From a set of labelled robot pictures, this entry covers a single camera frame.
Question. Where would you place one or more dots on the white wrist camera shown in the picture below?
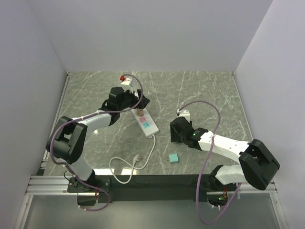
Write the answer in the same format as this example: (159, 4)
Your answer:
(127, 82)
(184, 113)

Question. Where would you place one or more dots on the pink charger plug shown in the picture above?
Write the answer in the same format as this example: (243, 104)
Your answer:
(140, 112)

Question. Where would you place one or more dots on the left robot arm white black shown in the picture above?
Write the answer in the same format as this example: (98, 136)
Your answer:
(66, 142)

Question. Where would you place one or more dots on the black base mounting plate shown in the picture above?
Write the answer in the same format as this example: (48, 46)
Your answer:
(140, 188)

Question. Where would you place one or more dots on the teal charger plug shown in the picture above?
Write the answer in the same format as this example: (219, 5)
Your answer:
(173, 158)

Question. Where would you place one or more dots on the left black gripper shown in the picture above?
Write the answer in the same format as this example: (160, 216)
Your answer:
(143, 102)

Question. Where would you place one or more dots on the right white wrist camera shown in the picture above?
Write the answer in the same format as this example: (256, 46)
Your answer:
(184, 113)

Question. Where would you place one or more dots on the aluminium rail frame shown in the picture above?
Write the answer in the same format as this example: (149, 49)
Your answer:
(57, 185)

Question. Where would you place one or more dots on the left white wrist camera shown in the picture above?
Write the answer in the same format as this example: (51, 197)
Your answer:
(127, 82)

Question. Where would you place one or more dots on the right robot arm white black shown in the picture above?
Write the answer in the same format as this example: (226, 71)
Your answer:
(255, 164)

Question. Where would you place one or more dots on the white power strip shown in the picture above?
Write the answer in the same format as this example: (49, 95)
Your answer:
(145, 122)

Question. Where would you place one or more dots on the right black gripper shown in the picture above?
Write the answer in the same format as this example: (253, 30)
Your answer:
(174, 138)

